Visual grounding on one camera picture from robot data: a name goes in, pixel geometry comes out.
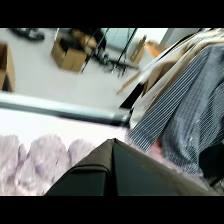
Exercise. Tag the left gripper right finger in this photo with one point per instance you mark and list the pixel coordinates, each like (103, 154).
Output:
(143, 176)

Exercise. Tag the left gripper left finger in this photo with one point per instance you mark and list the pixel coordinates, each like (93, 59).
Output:
(90, 180)

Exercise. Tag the white garment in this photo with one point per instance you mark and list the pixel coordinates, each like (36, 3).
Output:
(141, 106)

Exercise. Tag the blue checked shirt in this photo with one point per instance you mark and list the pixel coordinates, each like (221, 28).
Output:
(196, 126)

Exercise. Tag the blue striped shirt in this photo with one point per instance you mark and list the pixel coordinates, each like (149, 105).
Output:
(166, 106)

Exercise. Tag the beige garment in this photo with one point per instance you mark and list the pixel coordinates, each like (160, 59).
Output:
(166, 68)

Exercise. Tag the black stand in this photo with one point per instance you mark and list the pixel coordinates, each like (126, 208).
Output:
(115, 63)

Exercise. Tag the small cardboard box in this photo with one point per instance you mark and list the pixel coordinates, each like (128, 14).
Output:
(137, 51)

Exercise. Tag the large cardboard box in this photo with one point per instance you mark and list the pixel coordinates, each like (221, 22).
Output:
(68, 56)

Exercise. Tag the silver frame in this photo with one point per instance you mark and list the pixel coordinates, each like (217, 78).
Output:
(60, 108)

